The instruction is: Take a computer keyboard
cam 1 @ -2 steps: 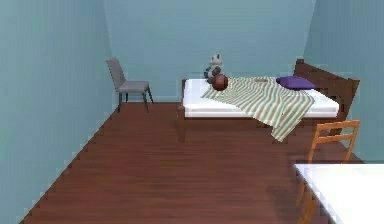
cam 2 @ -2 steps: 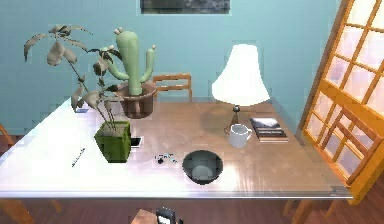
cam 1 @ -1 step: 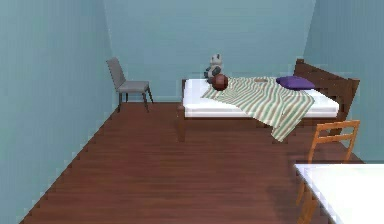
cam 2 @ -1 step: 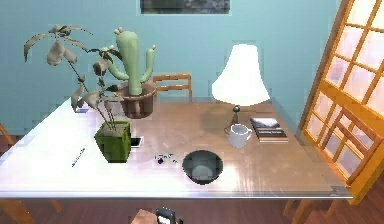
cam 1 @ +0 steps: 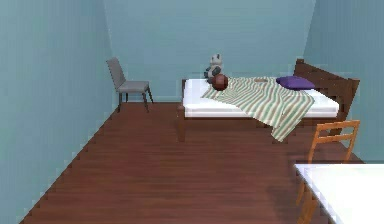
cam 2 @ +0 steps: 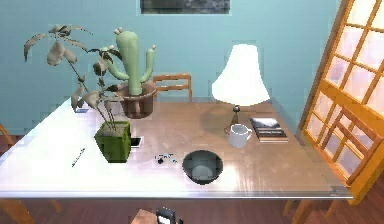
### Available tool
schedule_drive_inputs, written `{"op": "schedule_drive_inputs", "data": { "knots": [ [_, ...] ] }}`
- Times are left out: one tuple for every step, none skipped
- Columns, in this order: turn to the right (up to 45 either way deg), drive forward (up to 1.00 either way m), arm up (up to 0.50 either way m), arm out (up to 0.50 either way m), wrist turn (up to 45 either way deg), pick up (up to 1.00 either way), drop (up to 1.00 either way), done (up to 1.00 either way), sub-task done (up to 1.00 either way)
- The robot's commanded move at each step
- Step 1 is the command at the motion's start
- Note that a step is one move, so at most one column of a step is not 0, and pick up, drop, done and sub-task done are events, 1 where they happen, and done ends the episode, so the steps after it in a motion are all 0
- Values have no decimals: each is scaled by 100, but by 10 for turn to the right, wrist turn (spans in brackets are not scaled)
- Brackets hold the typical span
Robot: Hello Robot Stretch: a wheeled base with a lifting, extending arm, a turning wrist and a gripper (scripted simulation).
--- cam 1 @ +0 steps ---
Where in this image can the brown wooden bed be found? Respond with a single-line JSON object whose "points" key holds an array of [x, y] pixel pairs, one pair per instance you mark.
{"points": [[203, 106]]}

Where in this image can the brown ball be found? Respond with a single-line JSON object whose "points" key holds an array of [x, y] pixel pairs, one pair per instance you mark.
{"points": [[220, 82]]}

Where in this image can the grey white plush toy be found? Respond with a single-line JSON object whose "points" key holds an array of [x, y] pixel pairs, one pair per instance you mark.
{"points": [[215, 66]]}

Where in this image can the grey chair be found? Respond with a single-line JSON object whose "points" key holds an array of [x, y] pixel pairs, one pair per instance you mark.
{"points": [[128, 86]]}

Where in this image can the green striped blanket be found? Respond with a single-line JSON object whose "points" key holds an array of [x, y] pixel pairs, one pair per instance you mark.
{"points": [[266, 100]]}

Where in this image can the small brown flat object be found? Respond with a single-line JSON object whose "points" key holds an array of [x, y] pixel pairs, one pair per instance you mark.
{"points": [[261, 80]]}

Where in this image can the purple pillow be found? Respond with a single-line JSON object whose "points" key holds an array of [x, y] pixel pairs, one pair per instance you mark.
{"points": [[295, 82]]}

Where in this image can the orange wooden chair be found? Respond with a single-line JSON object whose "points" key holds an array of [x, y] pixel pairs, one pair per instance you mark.
{"points": [[333, 135]]}

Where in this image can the white table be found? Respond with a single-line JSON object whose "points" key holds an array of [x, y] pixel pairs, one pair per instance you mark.
{"points": [[346, 190]]}

